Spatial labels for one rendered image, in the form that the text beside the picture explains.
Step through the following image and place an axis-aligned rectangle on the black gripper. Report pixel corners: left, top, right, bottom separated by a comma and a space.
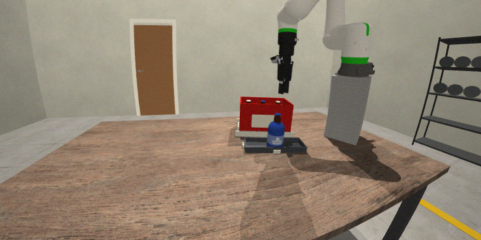
277, 44, 295, 94

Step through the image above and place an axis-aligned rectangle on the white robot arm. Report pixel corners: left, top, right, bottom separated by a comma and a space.
277, 0, 375, 77

